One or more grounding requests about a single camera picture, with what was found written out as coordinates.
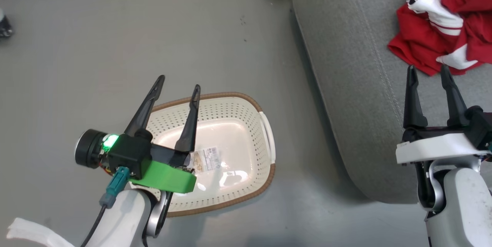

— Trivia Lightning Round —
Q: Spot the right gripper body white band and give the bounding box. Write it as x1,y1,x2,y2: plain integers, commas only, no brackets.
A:
396,126,487,165

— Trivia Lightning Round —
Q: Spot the black caster on long bracket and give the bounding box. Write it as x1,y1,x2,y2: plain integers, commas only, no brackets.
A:
0,8,14,39

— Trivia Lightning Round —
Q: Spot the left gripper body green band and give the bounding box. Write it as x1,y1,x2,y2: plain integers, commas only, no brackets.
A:
131,143,197,194

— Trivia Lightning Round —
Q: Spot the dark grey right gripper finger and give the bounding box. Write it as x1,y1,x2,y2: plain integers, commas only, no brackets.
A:
440,65,469,127
403,65,428,129

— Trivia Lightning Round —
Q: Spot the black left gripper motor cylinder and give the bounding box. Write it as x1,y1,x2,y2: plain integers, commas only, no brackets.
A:
75,129,110,169

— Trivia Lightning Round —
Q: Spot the grey fabric sofa seat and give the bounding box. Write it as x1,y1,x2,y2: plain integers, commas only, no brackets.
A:
291,0,492,204

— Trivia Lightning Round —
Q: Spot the red jersey with white sleeves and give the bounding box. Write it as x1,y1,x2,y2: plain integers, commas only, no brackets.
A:
387,0,481,76

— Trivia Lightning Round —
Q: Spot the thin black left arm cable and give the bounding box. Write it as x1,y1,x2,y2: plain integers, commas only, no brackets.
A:
80,205,107,247

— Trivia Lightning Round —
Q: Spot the paper label sticker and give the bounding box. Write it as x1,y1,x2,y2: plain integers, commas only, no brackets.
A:
191,146,222,173

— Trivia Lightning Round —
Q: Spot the teal left cable connector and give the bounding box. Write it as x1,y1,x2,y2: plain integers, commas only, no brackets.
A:
99,167,131,209

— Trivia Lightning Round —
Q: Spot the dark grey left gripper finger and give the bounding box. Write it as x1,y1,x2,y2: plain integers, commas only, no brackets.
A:
124,75,166,138
175,85,201,154

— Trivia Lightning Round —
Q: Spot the cream perforated laundry basket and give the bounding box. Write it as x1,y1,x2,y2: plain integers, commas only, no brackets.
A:
130,92,276,218

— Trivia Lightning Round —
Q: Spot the plain red garment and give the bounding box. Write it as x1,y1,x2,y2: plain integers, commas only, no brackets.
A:
440,0,492,65

